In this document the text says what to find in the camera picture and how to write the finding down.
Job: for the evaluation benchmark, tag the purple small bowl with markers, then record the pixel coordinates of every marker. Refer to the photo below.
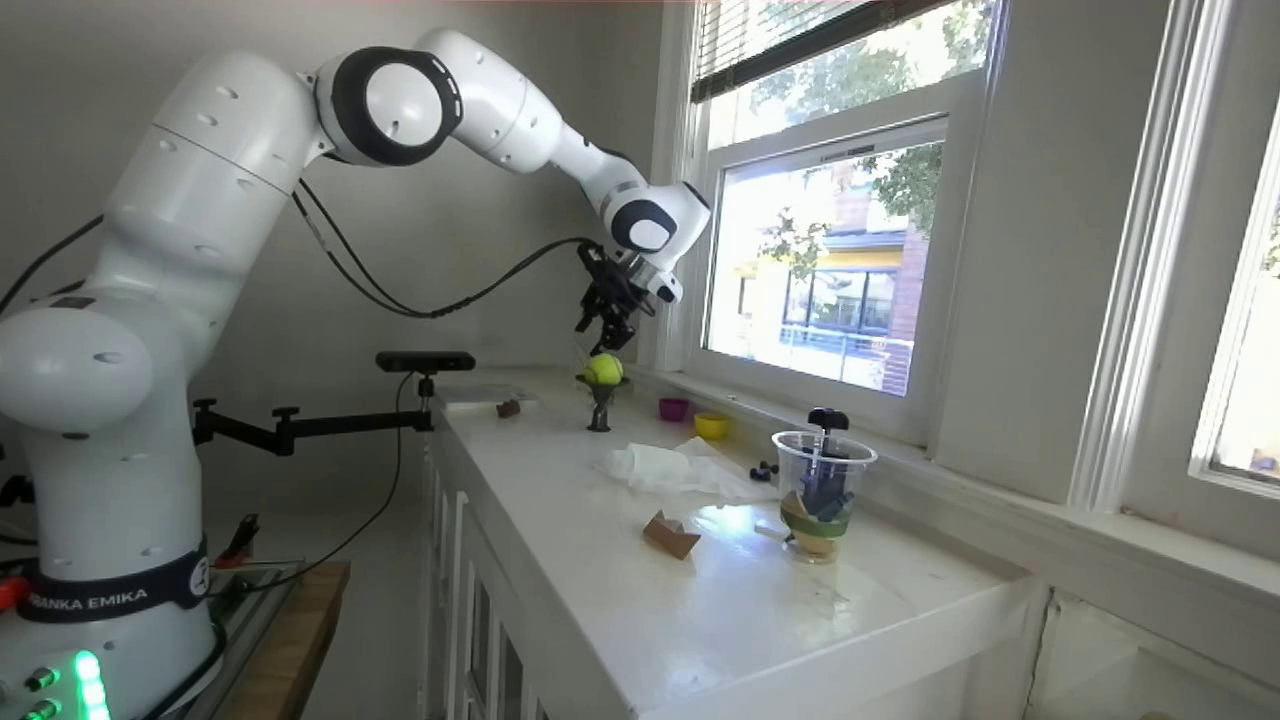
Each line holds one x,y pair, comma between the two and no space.
673,410

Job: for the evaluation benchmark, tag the crumpled clear plastic bag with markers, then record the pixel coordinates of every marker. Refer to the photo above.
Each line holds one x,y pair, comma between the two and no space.
665,467

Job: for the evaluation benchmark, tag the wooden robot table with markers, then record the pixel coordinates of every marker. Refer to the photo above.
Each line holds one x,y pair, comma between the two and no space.
285,640

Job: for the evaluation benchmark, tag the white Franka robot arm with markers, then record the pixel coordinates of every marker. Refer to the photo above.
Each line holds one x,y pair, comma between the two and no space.
121,401

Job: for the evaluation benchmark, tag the yellow green tennis ball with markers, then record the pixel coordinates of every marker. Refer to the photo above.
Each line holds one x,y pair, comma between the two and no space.
605,369

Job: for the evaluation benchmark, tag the white counter cabinet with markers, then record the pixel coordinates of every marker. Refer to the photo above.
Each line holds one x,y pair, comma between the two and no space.
695,613

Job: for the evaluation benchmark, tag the brown faceted wooden block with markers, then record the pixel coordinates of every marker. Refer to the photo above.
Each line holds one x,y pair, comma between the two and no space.
511,410

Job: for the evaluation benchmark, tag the black goblet stand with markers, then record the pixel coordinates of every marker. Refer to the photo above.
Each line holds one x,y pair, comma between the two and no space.
602,406

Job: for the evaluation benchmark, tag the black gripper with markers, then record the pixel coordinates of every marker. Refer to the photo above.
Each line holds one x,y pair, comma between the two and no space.
612,283

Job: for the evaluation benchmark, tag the green yellow toy in cup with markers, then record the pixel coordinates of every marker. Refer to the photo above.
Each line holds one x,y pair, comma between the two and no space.
814,521

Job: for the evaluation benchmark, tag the white framed window with blinds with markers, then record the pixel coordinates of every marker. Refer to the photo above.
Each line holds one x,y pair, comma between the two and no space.
826,265

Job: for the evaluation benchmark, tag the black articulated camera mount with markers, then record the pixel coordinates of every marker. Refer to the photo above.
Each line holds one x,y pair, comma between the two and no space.
332,427

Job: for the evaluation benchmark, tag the small black clip object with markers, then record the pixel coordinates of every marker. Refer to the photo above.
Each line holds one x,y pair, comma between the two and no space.
763,469

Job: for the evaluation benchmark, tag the red black clamp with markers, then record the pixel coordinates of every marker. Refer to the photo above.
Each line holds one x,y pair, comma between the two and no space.
241,537

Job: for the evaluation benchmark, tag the clear plastic cup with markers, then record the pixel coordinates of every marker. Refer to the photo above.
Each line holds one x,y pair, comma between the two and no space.
802,461

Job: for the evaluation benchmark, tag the white slatted window blinds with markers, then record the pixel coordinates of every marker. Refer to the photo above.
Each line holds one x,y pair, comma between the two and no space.
774,43

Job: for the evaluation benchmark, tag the black stereo camera bar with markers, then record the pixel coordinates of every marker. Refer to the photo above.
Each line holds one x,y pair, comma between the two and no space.
425,360

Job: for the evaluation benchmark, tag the white framed bare window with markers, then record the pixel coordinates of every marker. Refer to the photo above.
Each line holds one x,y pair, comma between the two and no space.
1134,293

